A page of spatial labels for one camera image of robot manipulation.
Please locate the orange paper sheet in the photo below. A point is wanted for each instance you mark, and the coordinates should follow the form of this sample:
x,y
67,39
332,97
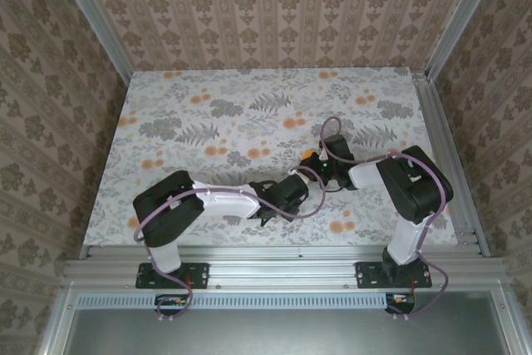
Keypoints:
x,y
309,154

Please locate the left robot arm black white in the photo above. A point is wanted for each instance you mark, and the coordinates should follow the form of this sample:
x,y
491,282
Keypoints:
x,y
166,209

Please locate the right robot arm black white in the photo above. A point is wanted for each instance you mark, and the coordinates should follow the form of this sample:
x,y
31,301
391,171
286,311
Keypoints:
x,y
420,188

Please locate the floral printed table cover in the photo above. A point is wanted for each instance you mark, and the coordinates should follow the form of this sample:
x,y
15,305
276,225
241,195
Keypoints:
x,y
332,93

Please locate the grey metal panel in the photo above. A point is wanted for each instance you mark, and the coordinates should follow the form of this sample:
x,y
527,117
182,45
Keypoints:
x,y
291,334

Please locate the black connector board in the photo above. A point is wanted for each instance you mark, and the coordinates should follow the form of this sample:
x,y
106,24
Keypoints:
x,y
170,306
401,304

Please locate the aluminium frame rail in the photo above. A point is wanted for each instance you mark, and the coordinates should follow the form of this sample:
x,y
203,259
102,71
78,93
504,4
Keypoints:
x,y
282,267

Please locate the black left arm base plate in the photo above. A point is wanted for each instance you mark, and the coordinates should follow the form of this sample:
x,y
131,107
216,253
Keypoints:
x,y
199,276

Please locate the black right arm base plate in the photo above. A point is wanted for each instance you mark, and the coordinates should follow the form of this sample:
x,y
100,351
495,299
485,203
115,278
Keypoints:
x,y
365,276

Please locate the aluminium side rail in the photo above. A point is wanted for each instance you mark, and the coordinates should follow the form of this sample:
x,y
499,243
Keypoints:
x,y
438,122

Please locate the aluminium frame post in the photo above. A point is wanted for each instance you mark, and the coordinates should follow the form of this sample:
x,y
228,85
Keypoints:
x,y
99,26
459,18

